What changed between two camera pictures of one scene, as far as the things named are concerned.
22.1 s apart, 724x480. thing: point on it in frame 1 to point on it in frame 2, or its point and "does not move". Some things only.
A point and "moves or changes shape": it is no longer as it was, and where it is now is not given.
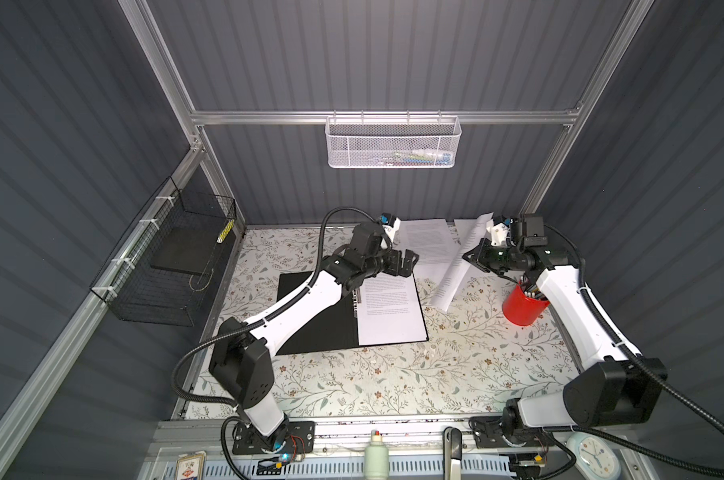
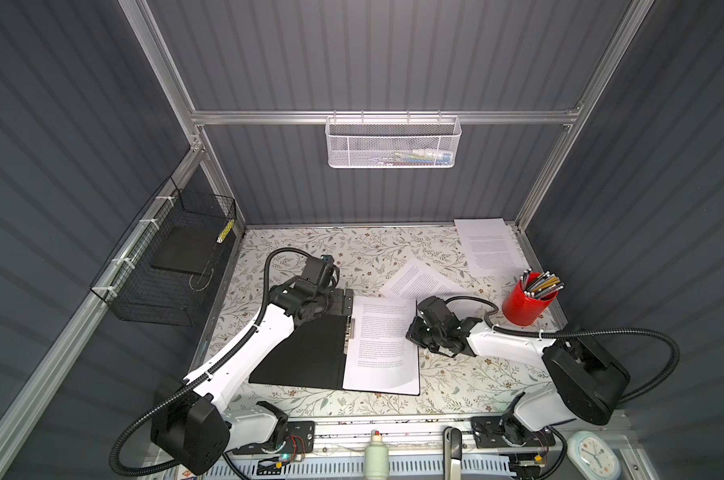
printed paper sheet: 434,240 to 420,280
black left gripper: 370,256 to 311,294
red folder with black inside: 334,326 moves or changes shape
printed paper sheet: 471,231 moves or changes shape
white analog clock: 596,457 does not move
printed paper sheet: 389,311 moves or changes shape
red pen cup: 520,308 does not move
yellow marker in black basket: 226,231 does not move
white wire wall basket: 392,142 does not move
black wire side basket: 162,272 does not move
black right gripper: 478,260 to 411,333
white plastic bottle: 376,457 does not move
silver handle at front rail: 452,453 does not move
